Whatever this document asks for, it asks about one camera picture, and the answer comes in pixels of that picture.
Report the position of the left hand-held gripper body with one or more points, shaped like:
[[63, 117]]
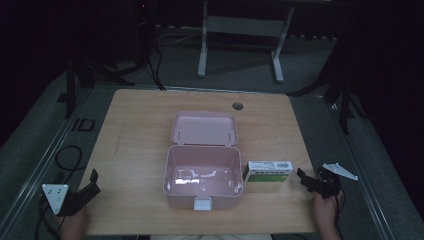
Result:
[[56, 197]]

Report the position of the person's left hand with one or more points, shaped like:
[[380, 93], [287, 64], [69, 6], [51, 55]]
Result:
[[74, 222]]

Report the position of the white metal desk frame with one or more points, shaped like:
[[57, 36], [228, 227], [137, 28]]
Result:
[[243, 36]]

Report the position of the white and green medicine box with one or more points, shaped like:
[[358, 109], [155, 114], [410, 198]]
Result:
[[268, 171]]

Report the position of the person's right hand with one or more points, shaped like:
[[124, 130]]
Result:
[[325, 208]]

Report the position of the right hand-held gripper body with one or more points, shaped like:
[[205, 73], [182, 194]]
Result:
[[328, 181]]

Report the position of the pink plastic box with lid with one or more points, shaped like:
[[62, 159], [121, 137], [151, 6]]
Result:
[[203, 166]]

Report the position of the black tripod stand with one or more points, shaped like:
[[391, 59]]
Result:
[[338, 90], [85, 75]]

